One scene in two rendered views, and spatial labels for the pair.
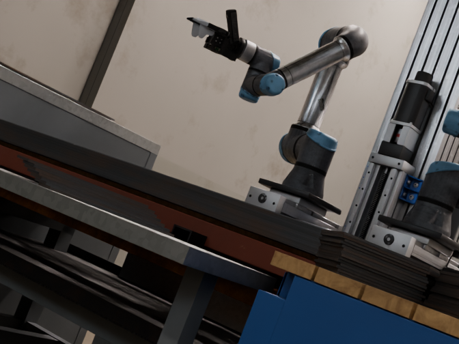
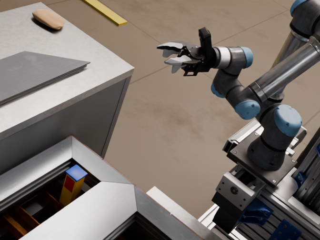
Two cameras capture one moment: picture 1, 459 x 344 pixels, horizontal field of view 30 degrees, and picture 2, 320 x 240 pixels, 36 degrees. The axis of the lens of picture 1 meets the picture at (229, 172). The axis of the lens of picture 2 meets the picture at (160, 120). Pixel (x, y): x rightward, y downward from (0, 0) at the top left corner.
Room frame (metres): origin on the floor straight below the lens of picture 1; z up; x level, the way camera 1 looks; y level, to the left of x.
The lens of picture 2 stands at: (1.55, 0.62, 2.23)
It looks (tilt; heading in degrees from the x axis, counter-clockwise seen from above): 37 degrees down; 344
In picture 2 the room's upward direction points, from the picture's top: 22 degrees clockwise
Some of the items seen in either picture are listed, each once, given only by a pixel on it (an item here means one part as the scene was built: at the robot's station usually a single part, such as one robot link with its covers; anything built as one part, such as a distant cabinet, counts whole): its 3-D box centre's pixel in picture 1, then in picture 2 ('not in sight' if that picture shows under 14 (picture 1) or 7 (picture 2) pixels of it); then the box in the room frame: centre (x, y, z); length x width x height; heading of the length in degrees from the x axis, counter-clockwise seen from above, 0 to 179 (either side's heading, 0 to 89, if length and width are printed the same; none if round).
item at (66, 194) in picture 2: not in sight; (71, 191); (2.85, 0.47, 0.78); 0.05 x 0.05 x 0.19; 51
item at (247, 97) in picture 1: (255, 85); (226, 83); (2.98, 0.03, 1.34); 0.11 x 0.08 x 0.11; 24
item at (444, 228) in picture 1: (430, 217); not in sight; (2.66, -0.64, 1.09); 0.15 x 0.15 x 0.10
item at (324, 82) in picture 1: (320, 95); (287, 62); (3.11, -0.21, 1.41); 0.15 x 0.12 x 0.55; 24
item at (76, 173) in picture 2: not in sight; (76, 174); (2.85, 0.47, 0.88); 0.06 x 0.06 x 0.02; 51
